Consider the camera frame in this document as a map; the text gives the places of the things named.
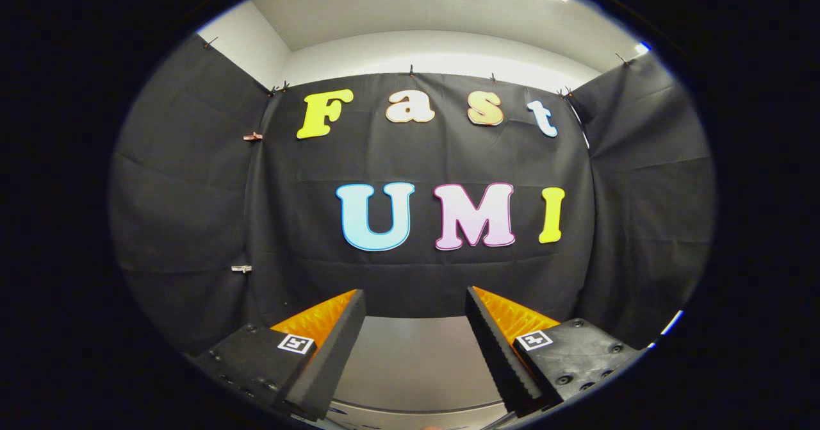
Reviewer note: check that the silver clip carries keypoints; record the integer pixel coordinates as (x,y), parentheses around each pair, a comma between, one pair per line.
(241,269)

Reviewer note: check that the ceiling light strip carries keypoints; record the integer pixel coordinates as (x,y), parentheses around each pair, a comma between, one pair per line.
(642,48)

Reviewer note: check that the pink clip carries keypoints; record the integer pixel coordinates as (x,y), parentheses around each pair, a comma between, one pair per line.
(253,136)

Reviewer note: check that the grey cabinet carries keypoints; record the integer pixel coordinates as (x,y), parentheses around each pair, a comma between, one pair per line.
(416,366)

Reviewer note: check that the black backdrop cloth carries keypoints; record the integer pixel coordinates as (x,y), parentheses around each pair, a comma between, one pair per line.
(416,154)

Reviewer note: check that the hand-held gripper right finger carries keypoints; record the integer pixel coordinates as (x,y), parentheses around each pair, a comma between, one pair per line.
(500,353)

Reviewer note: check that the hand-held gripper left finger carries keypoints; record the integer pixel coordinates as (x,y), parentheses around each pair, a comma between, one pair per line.
(323,366)

